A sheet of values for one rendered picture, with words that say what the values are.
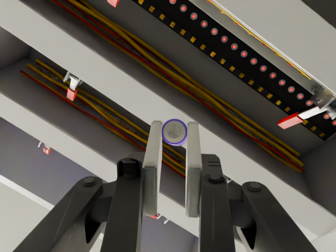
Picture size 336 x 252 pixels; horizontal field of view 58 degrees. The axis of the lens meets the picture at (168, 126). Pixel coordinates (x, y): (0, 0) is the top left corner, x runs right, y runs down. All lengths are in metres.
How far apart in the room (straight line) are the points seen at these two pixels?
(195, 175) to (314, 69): 0.22
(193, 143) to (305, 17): 0.19
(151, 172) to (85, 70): 0.29
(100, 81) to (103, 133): 0.25
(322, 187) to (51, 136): 0.49
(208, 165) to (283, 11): 0.19
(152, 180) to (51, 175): 0.66
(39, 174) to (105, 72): 0.44
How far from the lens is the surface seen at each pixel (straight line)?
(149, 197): 0.16
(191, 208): 0.16
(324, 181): 0.62
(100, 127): 0.67
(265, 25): 0.32
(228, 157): 0.44
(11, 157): 0.81
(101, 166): 0.57
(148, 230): 0.84
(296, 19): 0.32
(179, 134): 0.21
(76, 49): 0.42
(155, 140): 0.18
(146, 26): 0.58
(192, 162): 0.16
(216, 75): 0.59
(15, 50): 0.70
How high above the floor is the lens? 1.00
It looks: 45 degrees up
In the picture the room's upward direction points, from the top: 137 degrees counter-clockwise
